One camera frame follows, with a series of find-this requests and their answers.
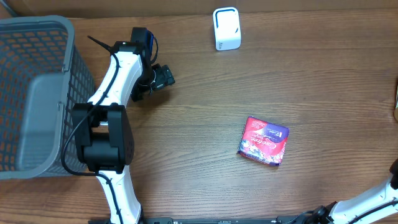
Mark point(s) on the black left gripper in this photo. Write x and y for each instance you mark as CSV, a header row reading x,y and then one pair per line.
x,y
165,78

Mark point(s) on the red purple pad package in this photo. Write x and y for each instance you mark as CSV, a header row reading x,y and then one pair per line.
x,y
263,141

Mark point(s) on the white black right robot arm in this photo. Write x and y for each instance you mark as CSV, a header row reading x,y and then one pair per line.
x,y
370,206

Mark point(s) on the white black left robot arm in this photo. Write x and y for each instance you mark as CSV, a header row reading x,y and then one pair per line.
x,y
101,128

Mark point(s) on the white barcode scanner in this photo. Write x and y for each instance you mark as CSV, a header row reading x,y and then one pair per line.
x,y
227,28

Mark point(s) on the gray plastic shopping basket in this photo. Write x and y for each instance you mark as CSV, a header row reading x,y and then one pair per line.
x,y
42,76

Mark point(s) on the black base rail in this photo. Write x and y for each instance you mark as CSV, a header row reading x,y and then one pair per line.
x,y
303,219

